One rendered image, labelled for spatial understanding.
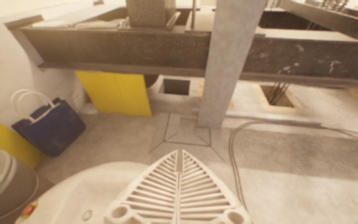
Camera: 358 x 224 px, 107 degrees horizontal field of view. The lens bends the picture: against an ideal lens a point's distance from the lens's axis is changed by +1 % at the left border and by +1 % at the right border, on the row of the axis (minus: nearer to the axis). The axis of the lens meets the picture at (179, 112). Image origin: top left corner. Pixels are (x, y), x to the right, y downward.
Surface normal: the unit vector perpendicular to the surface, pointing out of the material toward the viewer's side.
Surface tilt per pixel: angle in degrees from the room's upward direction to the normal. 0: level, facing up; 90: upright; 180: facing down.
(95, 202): 0
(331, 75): 90
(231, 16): 90
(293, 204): 0
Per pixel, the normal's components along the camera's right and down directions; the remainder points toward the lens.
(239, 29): 0.10, 0.71
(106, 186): -0.04, 0.43
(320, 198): 0.00, -0.70
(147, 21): -0.12, 0.71
